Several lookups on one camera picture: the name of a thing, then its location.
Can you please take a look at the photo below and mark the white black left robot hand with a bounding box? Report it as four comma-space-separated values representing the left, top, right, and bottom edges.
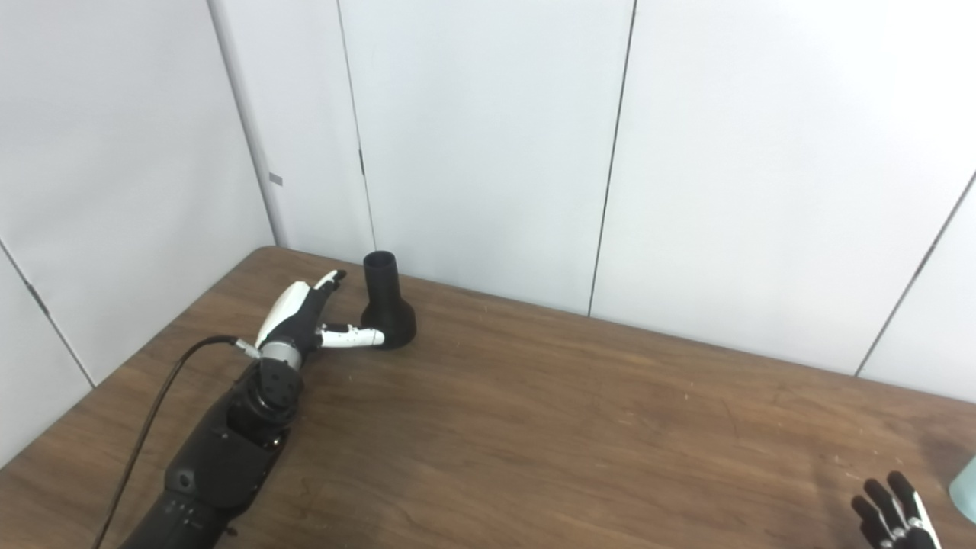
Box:
254, 269, 386, 363

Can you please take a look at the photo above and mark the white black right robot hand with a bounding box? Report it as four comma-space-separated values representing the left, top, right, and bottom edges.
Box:
851, 470, 942, 549

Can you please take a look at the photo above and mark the light blue cup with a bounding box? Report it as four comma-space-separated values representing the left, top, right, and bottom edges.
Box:
949, 456, 976, 524

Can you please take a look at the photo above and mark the black cup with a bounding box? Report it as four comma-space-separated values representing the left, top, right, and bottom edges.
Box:
360, 251, 417, 350

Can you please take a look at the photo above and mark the white corner post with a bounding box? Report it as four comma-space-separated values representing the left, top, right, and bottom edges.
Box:
206, 0, 291, 249

